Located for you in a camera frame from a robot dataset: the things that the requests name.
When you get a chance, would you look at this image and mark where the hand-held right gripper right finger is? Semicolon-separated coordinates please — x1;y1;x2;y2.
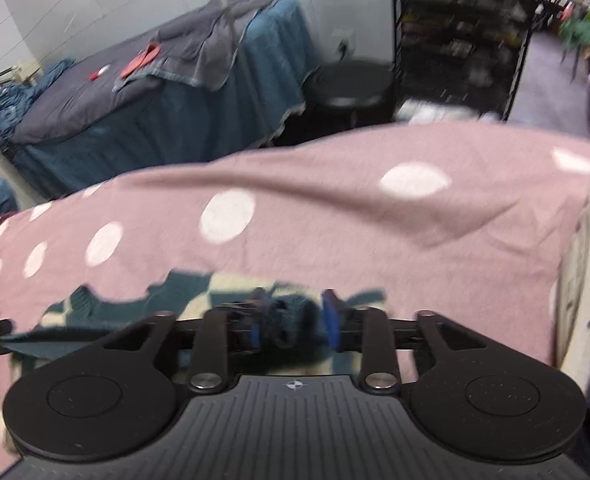
321;288;488;395

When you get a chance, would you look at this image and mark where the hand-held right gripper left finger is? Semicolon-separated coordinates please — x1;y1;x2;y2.
102;287;276;394

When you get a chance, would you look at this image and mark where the green cream checkered knit sweater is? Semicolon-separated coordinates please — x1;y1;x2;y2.
0;270;390;377

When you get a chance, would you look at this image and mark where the pink polka-dot blanket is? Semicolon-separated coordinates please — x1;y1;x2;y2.
0;122;590;480

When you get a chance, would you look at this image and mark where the teal bed cover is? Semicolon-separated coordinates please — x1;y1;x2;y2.
0;0;322;200

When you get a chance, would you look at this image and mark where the black round stool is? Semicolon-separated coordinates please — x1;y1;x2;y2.
301;59;396;133

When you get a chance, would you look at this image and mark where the white printed cloth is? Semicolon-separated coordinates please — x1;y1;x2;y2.
554;182;590;376

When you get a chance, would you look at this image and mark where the grey bed blanket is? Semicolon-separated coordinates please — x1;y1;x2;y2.
9;0;290;145

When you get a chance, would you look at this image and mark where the red flat pouch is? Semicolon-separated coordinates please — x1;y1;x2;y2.
120;43;162;79

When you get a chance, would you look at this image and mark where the black metal storage rack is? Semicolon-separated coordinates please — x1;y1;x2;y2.
391;0;546;122

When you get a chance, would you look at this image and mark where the green plant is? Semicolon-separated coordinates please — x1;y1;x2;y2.
559;6;590;58

